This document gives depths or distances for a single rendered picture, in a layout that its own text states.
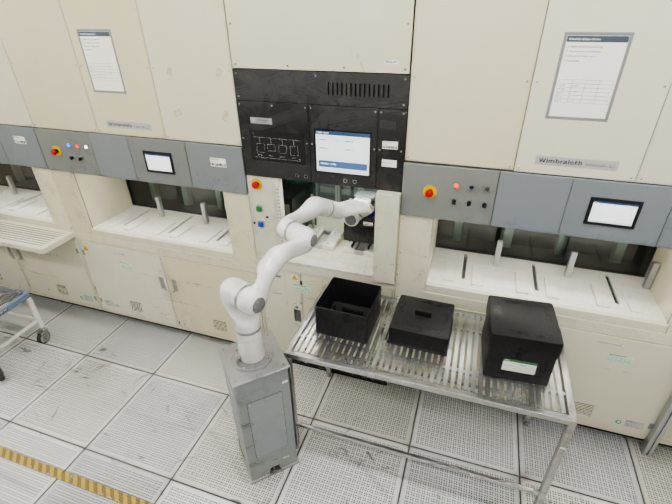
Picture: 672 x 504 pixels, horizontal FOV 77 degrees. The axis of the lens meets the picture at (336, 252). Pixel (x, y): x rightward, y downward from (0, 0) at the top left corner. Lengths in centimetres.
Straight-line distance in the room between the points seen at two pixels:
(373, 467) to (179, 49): 244
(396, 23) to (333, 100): 43
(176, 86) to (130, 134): 48
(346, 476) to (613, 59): 230
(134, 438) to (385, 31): 260
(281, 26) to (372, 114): 57
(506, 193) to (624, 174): 46
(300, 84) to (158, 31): 78
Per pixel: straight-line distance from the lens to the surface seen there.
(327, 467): 264
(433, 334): 210
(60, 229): 373
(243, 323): 194
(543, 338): 200
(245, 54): 228
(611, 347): 264
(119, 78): 277
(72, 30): 292
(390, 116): 207
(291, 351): 214
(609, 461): 305
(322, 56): 211
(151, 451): 292
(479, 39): 199
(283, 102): 223
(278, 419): 231
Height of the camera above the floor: 224
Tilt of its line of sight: 31 degrees down
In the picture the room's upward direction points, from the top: 1 degrees counter-clockwise
